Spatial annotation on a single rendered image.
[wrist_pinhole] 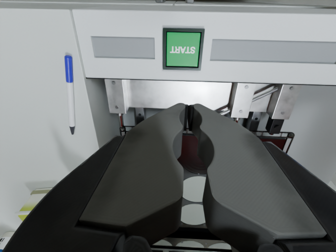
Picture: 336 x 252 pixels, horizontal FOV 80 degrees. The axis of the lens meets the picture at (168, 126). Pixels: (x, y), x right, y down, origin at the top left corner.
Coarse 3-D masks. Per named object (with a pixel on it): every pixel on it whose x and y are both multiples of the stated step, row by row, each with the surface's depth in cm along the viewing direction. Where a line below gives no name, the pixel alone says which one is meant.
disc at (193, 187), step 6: (186, 180) 51; (192, 180) 51; (198, 180) 51; (204, 180) 51; (186, 186) 53; (192, 186) 52; (198, 186) 52; (186, 192) 54; (192, 192) 54; (198, 192) 54; (186, 198) 55; (192, 198) 55; (198, 198) 55
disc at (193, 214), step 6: (192, 204) 56; (198, 204) 56; (186, 210) 58; (192, 210) 58; (198, 210) 58; (186, 216) 59; (192, 216) 59; (198, 216) 59; (186, 222) 61; (192, 222) 61; (198, 222) 61; (204, 222) 61
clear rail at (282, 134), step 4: (124, 128) 44; (128, 128) 43; (184, 132) 43; (188, 132) 43; (252, 132) 43; (256, 132) 43; (260, 132) 43; (264, 132) 43; (280, 132) 43; (284, 132) 43; (288, 132) 43; (260, 136) 43; (264, 136) 43; (268, 136) 43; (272, 136) 43; (276, 136) 43; (280, 136) 43; (284, 136) 42; (288, 136) 42
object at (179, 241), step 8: (160, 240) 62; (168, 240) 62; (176, 240) 62; (184, 240) 62; (192, 240) 62; (200, 240) 62; (208, 240) 62; (216, 240) 62; (176, 248) 61; (184, 248) 61; (192, 248) 61; (200, 248) 61; (208, 248) 60; (216, 248) 60; (224, 248) 60
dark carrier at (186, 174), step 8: (184, 136) 44; (192, 136) 44; (184, 144) 45; (192, 144) 45; (280, 144) 44; (184, 152) 47; (192, 152) 46; (184, 160) 48; (192, 160) 48; (200, 160) 48; (184, 168) 49; (192, 168) 49; (200, 168) 49; (184, 176) 51; (192, 176) 51; (184, 200) 56; (184, 224) 62; (200, 224) 61
